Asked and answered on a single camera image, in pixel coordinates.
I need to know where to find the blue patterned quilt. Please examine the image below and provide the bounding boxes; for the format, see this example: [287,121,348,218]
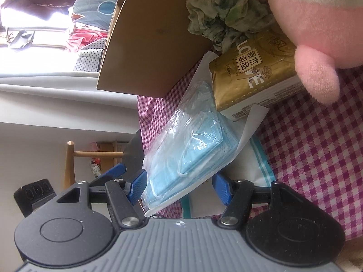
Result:
[71,0,118,31]

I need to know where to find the gold tissue pack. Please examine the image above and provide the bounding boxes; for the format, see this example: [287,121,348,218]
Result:
[209,23,304,121]

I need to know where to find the green crumpled cloth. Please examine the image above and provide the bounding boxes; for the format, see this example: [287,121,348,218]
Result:
[185,0,275,53]

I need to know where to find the polka dot cloth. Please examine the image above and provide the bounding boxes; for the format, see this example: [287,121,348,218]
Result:
[73,38,106,72]

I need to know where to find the brown cardboard box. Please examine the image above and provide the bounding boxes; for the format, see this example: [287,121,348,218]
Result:
[97,0,214,98]

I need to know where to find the white teal striped pouch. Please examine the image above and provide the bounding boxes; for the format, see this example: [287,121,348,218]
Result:
[179,134,276,219]

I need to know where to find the red cloth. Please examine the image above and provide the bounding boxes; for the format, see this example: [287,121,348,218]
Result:
[65,27,108,52]

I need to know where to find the pink white plush toy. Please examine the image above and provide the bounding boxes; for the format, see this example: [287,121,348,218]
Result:
[260,0,362,104]

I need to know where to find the wooden chair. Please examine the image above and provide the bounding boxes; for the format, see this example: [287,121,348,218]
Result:
[63,140,126,190]

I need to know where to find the bagged blue face masks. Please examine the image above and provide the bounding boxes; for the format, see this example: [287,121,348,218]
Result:
[142,52,275,218]

